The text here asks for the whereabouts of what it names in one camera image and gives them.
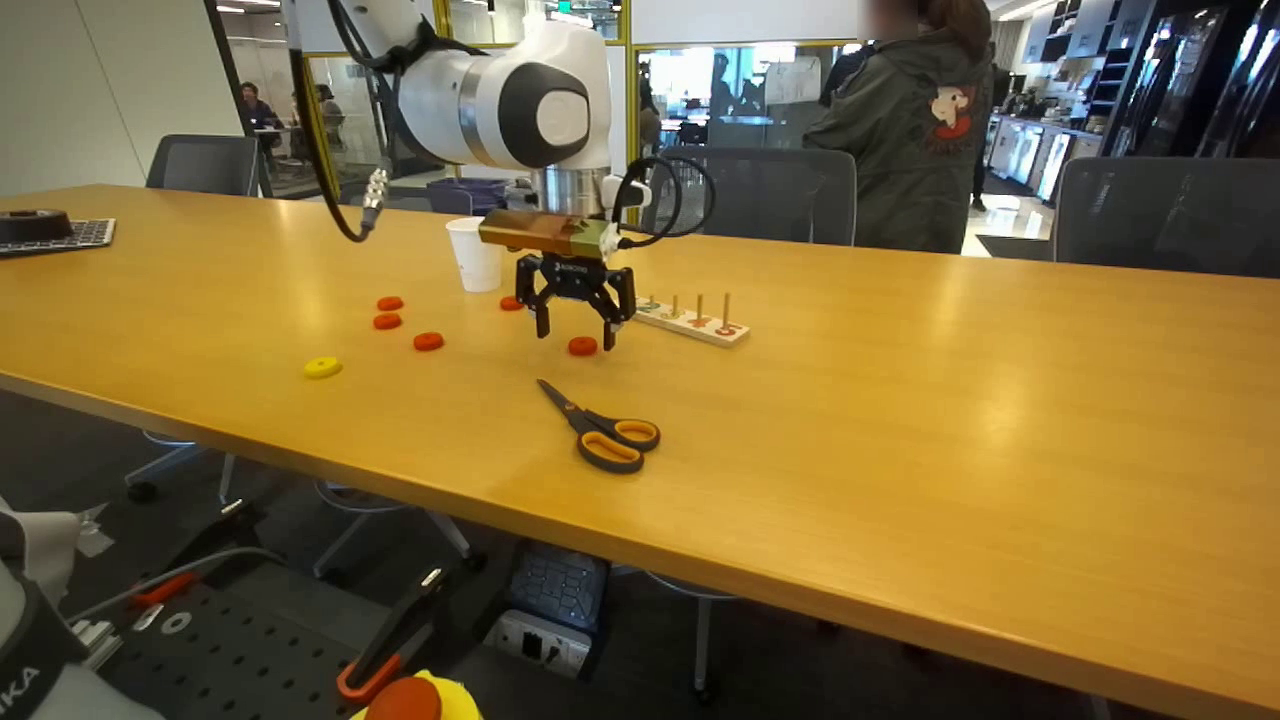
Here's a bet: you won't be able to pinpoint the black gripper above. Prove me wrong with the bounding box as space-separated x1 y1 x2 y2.
513 247 639 356

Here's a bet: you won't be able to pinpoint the white paper cup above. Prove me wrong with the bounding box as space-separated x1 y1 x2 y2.
443 211 521 294

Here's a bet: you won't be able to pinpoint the white wooden peg board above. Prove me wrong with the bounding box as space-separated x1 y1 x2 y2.
637 287 757 352

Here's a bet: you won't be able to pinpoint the grey office chair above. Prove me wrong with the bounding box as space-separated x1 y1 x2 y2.
1048 154 1280 279
639 140 859 253
142 131 263 198

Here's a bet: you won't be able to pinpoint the white power box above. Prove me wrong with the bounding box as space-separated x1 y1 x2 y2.
481 604 599 679

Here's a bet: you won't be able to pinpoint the person in green jacket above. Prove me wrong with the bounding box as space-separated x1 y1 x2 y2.
799 0 1001 255

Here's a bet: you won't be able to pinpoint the distant person in dark clothes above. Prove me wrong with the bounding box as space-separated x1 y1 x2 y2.
235 80 288 154

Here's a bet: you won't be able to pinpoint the yellow emergency stop button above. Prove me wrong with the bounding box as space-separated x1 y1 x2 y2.
349 668 489 720

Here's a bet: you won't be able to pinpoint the dark keyboard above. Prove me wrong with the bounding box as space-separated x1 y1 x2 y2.
0 206 120 259

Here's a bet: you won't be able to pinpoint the tan wrist camera box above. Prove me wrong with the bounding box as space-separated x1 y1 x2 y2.
478 206 624 263

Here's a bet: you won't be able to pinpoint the orange handled scissors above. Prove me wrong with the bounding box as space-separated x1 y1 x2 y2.
534 376 664 480

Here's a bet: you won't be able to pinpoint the black looped gripper cable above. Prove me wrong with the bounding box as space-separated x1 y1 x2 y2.
611 154 722 253

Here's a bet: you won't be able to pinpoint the black cable with silver connector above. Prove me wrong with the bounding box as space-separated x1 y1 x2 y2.
294 0 399 247

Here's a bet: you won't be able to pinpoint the red handled black tool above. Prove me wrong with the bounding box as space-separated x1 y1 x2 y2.
332 563 451 710

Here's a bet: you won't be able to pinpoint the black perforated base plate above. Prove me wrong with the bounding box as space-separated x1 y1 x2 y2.
78 556 406 720

